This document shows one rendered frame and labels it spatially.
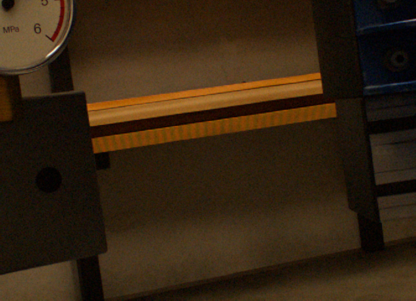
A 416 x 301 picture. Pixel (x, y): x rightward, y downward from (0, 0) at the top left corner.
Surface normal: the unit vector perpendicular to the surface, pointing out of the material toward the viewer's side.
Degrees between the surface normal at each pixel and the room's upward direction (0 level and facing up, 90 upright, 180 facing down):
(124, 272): 90
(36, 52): 90
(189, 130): 91
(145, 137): 90
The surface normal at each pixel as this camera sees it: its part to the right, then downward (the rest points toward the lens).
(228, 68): 0.32, 0.01
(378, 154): 0.06, 0.04
